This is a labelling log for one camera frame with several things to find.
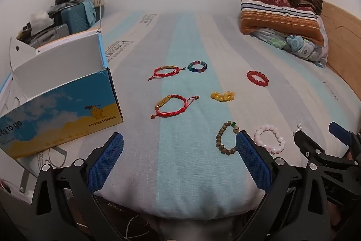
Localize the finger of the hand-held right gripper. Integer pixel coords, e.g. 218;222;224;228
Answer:
293;131;361;169
329;122;361;152

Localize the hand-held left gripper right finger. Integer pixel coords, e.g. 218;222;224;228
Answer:
235;130;331;241

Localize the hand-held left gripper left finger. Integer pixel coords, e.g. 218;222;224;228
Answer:
30;132;125;241

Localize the pink bead bracelet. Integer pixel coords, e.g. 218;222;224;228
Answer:
253;124;285;154

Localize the brown wooden bead bracelet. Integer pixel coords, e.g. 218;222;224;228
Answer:
216;121;240;156

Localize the yellow bead bracelet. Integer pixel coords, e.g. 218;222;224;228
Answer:
210;91;235;102

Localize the blue and yellow cardboard box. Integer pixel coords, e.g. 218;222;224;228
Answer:
0;29;124;159

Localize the red bead bracelet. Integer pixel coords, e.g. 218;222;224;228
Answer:
246;70;269;87

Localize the striped mattress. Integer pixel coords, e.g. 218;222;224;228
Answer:
0;11;361;220

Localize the wooden headboard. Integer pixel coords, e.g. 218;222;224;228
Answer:
318;0;361;102

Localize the floral quilt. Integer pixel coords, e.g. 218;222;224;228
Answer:
250;15;329;68

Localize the striped pillow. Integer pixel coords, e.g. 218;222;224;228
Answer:
241;0;325;46

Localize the blue suitcase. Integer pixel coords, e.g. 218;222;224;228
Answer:
60;1;98;35

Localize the light blue cloth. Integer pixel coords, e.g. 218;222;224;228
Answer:
82;0;97;27

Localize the white plastic bag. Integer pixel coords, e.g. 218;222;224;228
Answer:
30;11;55;36

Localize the red cord bracelet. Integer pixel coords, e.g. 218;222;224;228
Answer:
150;94;200;119
148;65;187;81

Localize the multicolour glass bead bracelet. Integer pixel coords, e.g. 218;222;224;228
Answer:
187;61;207;74

